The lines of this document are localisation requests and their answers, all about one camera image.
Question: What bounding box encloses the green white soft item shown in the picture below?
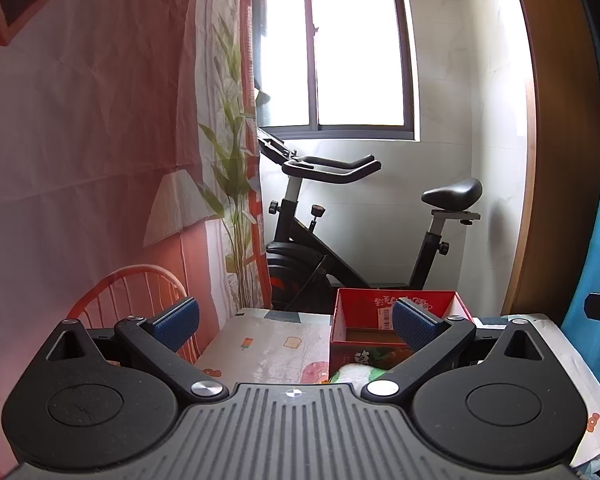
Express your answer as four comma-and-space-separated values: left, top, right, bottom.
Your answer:
330, 364, 388, 387

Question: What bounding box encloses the window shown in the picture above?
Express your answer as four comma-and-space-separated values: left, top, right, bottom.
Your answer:
252, 0, 415, 142

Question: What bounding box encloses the printed backdrop cloth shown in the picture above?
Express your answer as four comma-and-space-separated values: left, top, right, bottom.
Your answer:
0, 0, 273, 480

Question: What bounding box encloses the red cardboard box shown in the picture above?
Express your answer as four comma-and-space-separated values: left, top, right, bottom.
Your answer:
328, 287, 476, 378

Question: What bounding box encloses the wooden door frame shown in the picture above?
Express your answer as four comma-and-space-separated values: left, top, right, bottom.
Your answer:
500, 0, 600, 326

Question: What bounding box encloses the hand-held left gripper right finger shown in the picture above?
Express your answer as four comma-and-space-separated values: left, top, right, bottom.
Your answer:
362, 297, 556, 403

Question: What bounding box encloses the printed tablecloth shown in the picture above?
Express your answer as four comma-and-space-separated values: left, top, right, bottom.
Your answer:
195, 307, 600, 480

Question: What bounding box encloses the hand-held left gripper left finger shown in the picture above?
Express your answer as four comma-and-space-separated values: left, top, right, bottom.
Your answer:
32, 296, 231, 403

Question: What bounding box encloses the black exercise bike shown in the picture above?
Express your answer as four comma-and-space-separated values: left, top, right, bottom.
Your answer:
257, 127, 483, 313

